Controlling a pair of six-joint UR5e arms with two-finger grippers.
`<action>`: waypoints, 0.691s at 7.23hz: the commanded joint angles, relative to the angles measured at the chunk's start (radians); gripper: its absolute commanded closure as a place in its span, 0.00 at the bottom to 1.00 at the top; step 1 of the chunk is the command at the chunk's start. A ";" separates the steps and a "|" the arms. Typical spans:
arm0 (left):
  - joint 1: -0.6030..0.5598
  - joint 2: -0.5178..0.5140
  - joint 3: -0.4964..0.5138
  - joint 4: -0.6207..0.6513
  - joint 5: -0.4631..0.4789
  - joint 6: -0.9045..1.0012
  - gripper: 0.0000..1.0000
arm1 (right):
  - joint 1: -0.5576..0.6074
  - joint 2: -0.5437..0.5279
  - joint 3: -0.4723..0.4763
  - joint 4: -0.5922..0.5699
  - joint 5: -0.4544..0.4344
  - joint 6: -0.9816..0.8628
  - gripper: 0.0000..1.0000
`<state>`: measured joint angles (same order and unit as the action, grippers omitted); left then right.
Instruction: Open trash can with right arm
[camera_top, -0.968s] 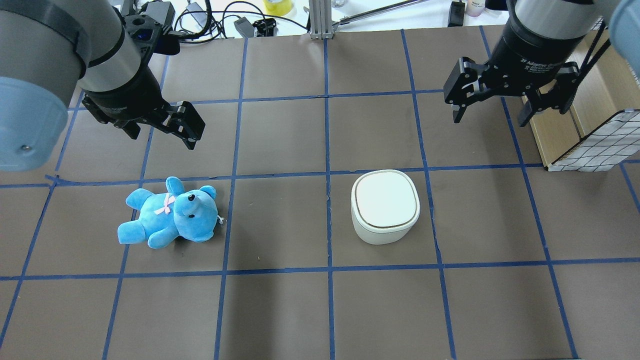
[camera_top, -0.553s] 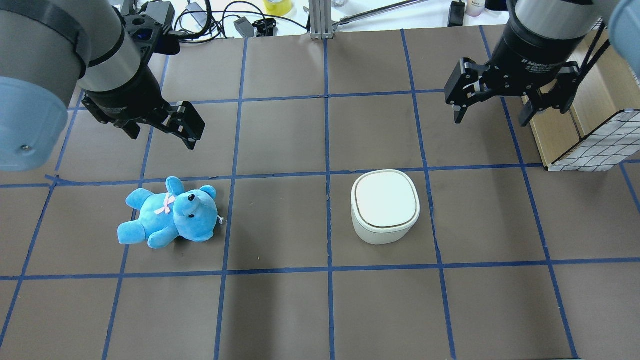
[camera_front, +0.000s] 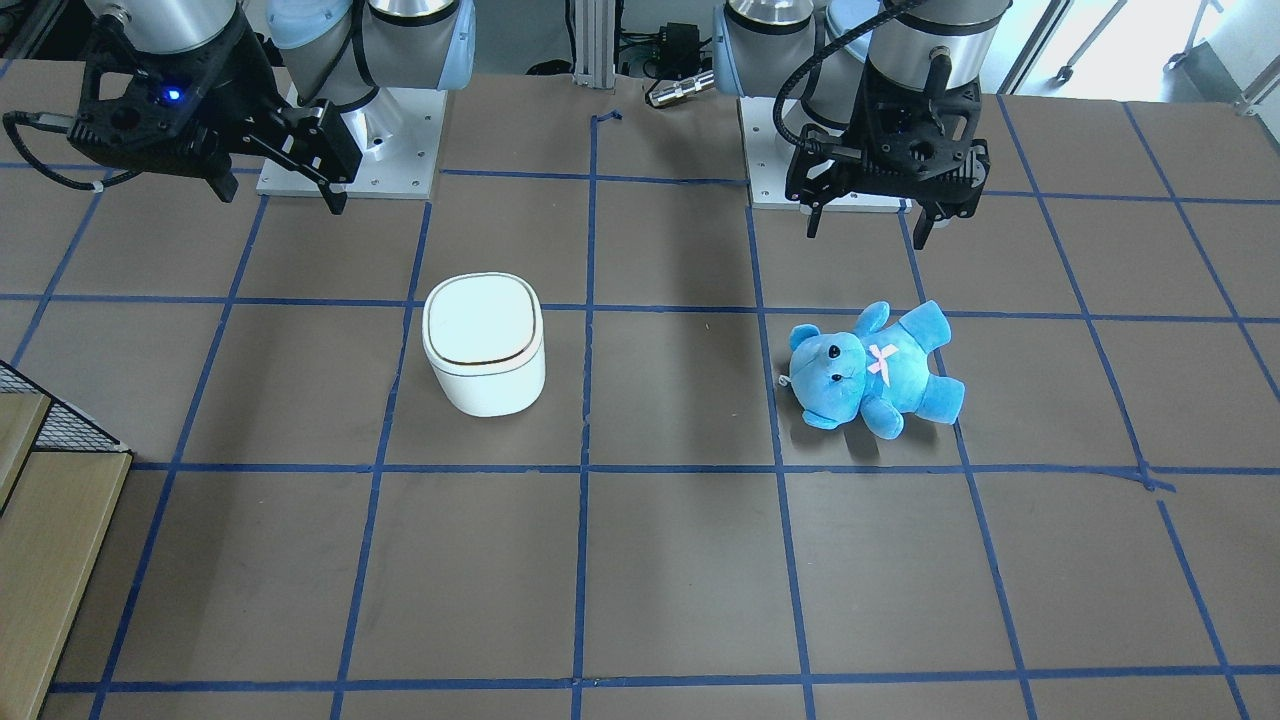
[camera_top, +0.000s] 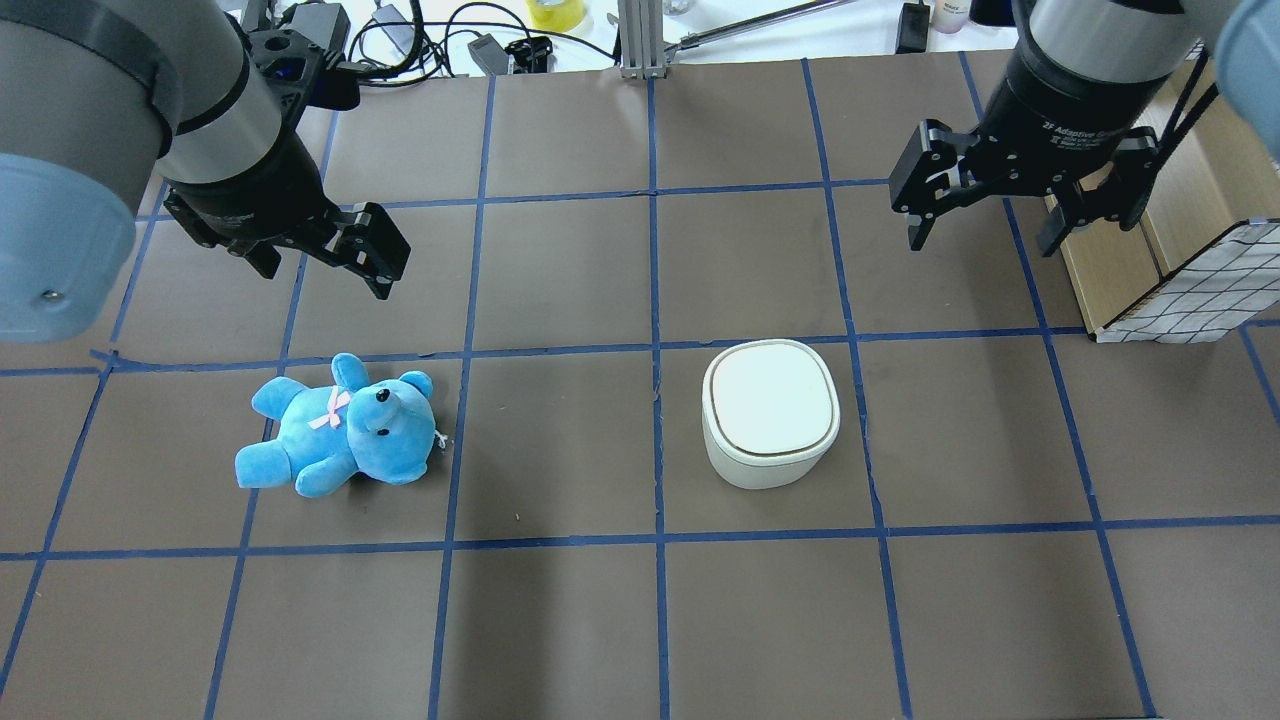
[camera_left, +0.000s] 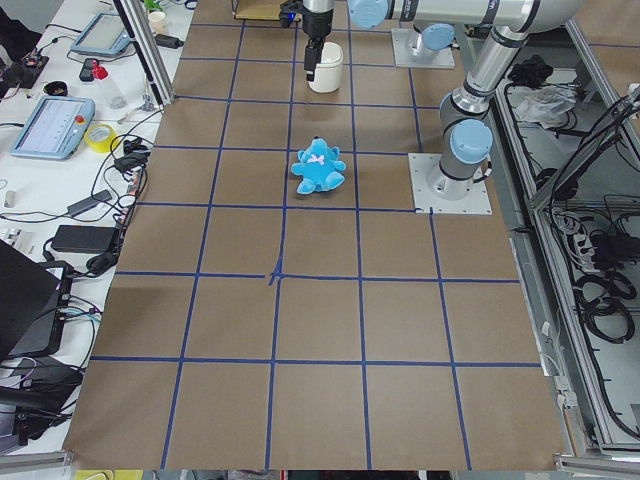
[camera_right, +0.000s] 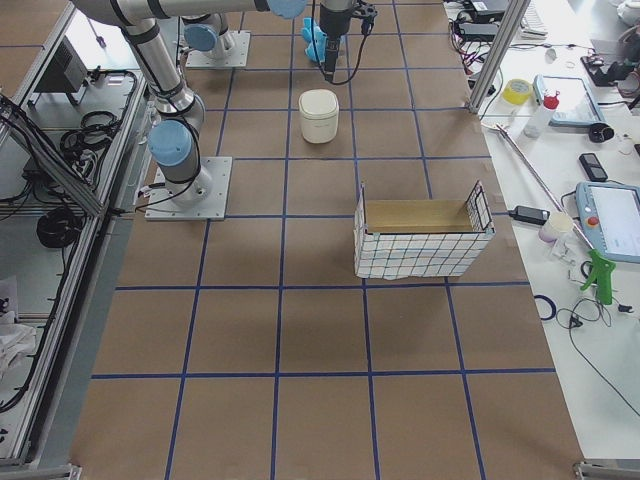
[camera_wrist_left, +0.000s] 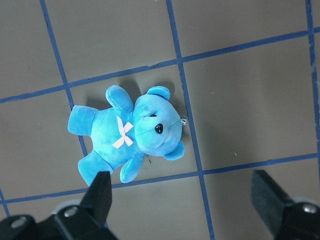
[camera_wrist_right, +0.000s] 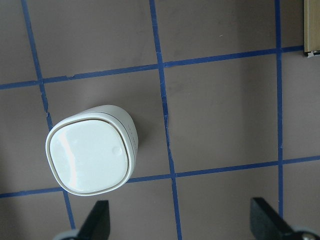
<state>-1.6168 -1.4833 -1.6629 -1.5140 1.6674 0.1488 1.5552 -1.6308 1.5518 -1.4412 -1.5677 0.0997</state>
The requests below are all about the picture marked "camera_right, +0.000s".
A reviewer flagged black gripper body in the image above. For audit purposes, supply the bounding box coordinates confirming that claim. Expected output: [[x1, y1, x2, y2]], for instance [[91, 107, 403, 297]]
[[319, 0, 354, 39]]

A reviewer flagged white lidded trash can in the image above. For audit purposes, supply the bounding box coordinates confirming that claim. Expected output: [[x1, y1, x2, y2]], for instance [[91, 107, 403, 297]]
[[298, 89, 339, 144]]

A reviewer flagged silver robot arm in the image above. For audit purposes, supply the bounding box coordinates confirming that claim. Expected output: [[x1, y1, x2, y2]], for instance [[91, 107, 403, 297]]
[[181, 13, 236, 60], [73, 1, 307, 210]]

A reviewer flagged blue teddy bear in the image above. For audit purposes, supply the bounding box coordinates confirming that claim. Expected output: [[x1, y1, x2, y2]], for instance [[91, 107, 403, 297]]
[[300, 17, 326, 63]]

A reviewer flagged yellow tape roll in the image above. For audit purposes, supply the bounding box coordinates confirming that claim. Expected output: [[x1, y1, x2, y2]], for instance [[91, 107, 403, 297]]
[[502, 78, 533, 105]]

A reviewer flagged grid-patterned wooden box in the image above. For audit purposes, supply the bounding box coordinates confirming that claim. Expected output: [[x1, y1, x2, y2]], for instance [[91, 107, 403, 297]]
[[354, 182, 495, 280]]

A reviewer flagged red-capped clear bottle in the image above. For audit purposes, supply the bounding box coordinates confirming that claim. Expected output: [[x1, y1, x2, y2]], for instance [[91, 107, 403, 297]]
[[523, 90, 560, 139]]

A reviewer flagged teach pendant far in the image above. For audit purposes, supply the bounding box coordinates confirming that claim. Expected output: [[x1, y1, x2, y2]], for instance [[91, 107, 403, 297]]
[[533, 74, 605, 127]]

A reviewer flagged teach pendant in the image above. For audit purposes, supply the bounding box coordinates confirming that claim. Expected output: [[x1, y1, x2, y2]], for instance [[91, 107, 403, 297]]
[[576, 182, 640, 263], [533, 74, 605, 127]]

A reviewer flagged black power adapter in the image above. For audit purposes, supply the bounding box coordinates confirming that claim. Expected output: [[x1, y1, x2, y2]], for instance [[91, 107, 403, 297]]
[[508, 205, 550, 226]]

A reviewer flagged blue tape roll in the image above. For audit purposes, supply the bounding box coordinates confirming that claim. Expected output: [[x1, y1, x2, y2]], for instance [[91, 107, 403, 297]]
[[534, 294, 557, 322]]

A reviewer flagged teach pendant near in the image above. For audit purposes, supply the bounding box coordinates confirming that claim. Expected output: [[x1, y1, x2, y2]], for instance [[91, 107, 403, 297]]
[[576, 182, 640, 263]]

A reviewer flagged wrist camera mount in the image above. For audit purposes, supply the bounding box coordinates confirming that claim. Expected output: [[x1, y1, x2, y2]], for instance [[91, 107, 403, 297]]
[[352, 0, 378, 37]]

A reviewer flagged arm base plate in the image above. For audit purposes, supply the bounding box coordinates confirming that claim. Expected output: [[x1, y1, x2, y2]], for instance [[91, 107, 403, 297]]
[[145, 157, 233, 221], [186, 30, 251, 70]]

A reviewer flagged aluminium frame post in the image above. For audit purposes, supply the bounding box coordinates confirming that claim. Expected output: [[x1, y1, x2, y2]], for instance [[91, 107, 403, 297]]
[[467, 0, 530, 113]]

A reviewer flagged green-handled reacher tool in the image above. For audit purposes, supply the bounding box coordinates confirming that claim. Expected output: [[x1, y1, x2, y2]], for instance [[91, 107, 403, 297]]
[[493, 124, 616, 305]]

